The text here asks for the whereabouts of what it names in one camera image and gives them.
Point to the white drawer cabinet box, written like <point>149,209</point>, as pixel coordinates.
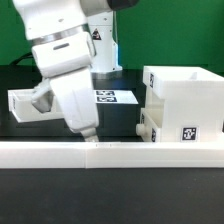
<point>190,101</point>

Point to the white drawer with knob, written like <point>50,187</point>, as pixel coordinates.
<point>149,127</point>

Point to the marker tag sheet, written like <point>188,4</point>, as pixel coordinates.
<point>115,97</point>

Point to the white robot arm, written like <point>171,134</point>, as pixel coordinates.
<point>63,50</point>

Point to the white border frame rail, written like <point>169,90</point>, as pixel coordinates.
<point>23,155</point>

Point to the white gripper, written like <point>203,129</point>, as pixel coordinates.
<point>75,95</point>

